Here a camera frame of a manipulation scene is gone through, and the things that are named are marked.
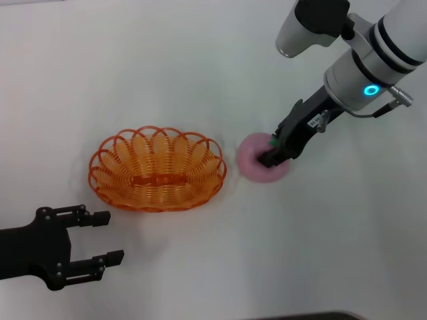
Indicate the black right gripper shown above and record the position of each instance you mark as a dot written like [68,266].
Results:
[303,123]

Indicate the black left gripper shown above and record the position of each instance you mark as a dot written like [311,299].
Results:
[33,246]

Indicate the pink plush peach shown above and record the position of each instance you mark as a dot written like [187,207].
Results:
[250,166]

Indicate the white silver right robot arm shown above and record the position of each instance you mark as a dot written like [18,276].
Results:
[367,60]

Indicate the dark robot torso edge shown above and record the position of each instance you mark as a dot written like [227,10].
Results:
[310,316]

